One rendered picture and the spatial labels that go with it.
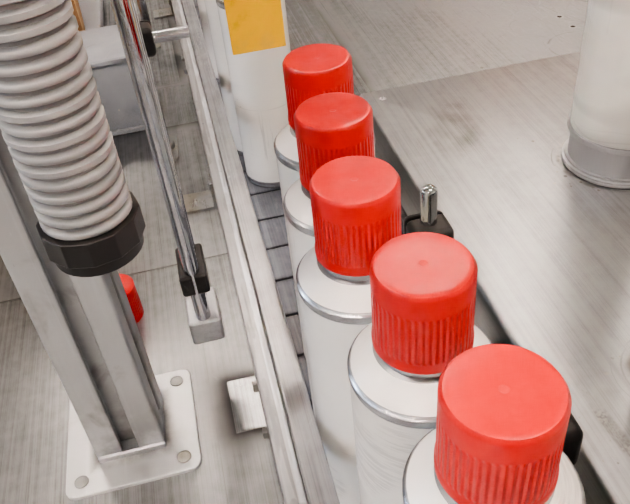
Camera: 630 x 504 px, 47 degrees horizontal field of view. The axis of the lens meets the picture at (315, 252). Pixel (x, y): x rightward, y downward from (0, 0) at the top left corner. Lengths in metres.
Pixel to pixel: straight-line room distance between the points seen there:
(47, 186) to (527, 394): 0.15
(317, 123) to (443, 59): 0.65
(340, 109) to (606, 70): 0.31
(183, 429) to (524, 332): 0.24
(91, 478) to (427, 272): 0.34
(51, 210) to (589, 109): 0.45
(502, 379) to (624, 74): 0.41
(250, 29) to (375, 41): 0.60
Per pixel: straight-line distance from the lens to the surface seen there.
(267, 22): 0.41
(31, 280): 0.40
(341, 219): 0.25
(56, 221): 0.24
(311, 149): 0.30
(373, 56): 0.95
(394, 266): 0.22
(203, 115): 0.76
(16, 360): 0.61
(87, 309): 0.42
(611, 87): 0.59
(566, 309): 0.51
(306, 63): 0.35
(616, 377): 0.48
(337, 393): 0.31
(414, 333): 0.22
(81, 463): 0.52
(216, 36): 0.63
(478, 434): 0.18
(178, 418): 0.52
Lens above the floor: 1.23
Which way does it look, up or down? 40 degrees down
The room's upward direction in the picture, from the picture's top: 7 degrees counter-clockwise
